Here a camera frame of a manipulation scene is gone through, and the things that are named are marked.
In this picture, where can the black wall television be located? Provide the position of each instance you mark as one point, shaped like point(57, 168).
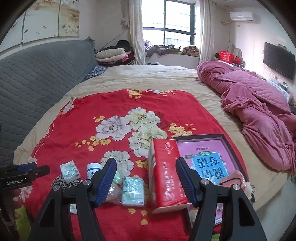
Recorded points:
point(279, 59)

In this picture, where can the grey quilted headboard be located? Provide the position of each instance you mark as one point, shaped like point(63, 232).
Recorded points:
point(33, 80)

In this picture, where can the window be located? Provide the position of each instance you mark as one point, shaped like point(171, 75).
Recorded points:
point(168, 23)

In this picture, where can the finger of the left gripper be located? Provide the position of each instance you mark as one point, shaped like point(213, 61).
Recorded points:
point(27, 166)
point(33, 174)

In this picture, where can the red floral blanket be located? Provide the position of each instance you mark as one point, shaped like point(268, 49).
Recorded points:
point(121, 125)

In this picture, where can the person's left hand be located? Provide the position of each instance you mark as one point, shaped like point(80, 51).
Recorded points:
point(13, 197)

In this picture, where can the white air conditioner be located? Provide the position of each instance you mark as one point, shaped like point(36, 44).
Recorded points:
point(242, 16)

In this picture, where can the blue patterned pillow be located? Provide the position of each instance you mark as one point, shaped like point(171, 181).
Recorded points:
point(96, 71)

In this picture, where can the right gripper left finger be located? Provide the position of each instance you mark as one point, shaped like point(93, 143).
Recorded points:
point(53, 221)

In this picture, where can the wall painting panels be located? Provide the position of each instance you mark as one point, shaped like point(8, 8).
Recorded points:
point(43, 20)

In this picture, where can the plush bear pink dress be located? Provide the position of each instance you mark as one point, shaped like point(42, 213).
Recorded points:
point(248, 189)

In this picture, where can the white curtain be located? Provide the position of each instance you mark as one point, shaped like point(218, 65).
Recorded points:
point(207, 11)
point(136, 30)

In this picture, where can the small white tissue pack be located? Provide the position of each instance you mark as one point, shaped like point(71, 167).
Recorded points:
point(70, 172)

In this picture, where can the green floral tissue pack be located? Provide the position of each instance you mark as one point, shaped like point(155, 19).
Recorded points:
point(133, 192)

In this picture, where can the folded blankets stack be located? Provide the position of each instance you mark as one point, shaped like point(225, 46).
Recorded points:
point(117, 55)

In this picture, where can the red gift bags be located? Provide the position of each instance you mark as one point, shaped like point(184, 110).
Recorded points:
point(232, 55)

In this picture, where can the beige bed sheet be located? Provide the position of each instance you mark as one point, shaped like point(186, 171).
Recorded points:
point(270, 185)

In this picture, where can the pink book in tray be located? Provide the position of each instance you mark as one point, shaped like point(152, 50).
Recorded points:
point(203, 157)

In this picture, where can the clothes on window sill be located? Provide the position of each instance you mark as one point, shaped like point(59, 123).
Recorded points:
point(170, 49)

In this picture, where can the right white curtain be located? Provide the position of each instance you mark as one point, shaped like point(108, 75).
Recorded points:
point(207, 11)

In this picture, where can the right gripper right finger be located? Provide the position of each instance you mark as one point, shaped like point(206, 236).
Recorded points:
point(239, 219)

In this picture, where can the green item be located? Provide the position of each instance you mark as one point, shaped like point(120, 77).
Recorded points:
point(117, 178)

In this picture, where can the leopard print cloth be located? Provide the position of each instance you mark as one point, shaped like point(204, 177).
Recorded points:
point(62, 183)

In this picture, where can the pink ball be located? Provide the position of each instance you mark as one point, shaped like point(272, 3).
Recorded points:
point(114, 194)

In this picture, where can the dark shallow box tray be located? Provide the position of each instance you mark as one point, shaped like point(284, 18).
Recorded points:
point(222, 150)

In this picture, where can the white supplement bottle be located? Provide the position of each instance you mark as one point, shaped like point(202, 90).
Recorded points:
point(92, 168)

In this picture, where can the left white curtain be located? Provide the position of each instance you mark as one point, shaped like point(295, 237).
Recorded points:
point(136, 30)

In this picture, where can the pink quilted duvet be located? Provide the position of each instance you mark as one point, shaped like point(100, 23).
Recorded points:
point(267, 121)

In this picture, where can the red tissue pack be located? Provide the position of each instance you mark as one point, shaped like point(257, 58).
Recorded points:
point(165, 189)

